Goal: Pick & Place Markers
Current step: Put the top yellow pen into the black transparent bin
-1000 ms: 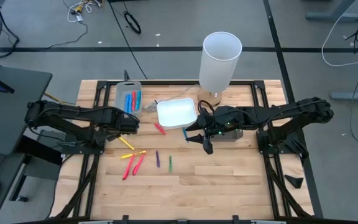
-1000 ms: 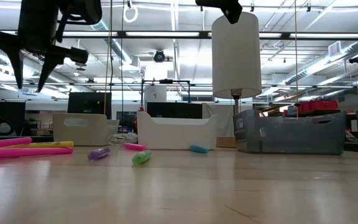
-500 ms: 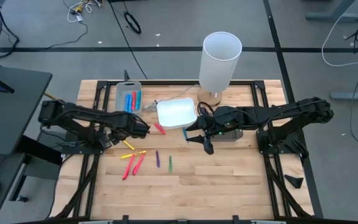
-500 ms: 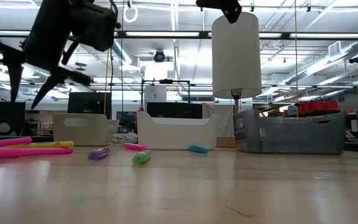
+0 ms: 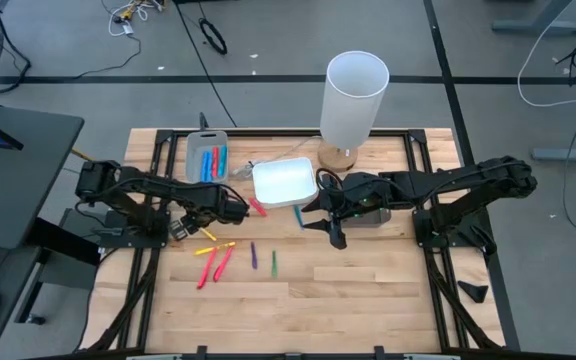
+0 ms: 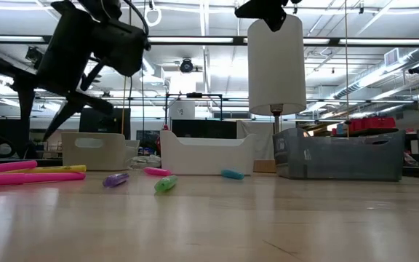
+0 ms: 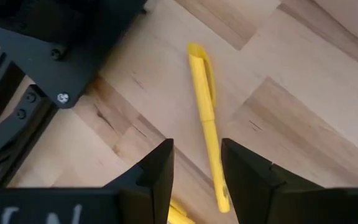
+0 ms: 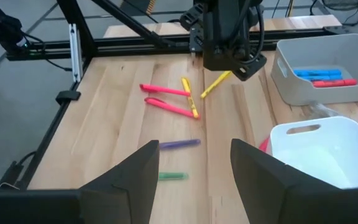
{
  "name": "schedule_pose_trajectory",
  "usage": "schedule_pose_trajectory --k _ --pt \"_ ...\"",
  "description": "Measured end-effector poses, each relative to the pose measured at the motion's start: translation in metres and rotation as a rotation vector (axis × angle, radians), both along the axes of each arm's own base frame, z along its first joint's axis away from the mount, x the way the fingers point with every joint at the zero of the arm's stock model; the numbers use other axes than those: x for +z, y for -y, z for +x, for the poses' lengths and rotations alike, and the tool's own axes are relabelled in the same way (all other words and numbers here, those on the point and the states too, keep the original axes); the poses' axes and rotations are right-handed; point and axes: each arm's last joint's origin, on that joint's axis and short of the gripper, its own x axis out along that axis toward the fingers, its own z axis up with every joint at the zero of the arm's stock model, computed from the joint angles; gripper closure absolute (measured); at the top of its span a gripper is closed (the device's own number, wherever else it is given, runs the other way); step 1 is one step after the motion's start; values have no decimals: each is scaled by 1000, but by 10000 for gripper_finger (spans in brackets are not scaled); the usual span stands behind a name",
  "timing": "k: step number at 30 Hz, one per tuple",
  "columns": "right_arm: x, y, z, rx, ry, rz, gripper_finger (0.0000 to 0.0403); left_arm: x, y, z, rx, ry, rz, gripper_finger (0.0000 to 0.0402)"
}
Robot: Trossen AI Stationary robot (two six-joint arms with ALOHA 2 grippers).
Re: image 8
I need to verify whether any green marker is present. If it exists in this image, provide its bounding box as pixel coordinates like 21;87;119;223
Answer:
158;172;189;181

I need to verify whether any black camera cable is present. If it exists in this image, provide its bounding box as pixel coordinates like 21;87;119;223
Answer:
0;151;39;190

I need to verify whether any blue marker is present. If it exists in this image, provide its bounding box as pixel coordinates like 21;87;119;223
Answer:
293;68;342;78

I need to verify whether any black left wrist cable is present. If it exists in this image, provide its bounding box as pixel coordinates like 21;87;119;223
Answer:
244;4;265;65

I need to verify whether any red marker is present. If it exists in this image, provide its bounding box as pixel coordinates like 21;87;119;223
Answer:
312;78;358;88

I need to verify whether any long pink marker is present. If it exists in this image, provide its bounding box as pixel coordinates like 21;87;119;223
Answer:
139;83;191;96
144;97;200;119

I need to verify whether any purple marker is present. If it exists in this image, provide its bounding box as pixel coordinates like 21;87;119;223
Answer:
159;139;201;150

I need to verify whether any white plastic bin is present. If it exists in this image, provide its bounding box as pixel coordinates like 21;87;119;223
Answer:
269;116;358;190

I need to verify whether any light grey plastic bin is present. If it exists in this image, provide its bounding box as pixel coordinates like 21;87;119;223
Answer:
270;33;358;106

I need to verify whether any black frame clamp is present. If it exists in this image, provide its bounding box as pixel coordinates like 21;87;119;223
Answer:
55;90;82;106

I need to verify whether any yellow highlighter marker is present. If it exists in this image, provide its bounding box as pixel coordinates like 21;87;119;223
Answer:
181;77;200;119
200;70;232;99

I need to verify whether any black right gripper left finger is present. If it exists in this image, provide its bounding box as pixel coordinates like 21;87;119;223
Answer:
80;139;160;224

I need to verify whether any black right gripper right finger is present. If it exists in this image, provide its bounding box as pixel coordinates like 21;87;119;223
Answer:
230;139;351;224

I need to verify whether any short pink marker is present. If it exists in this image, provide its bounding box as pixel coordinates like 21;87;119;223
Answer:
259;136;272;154

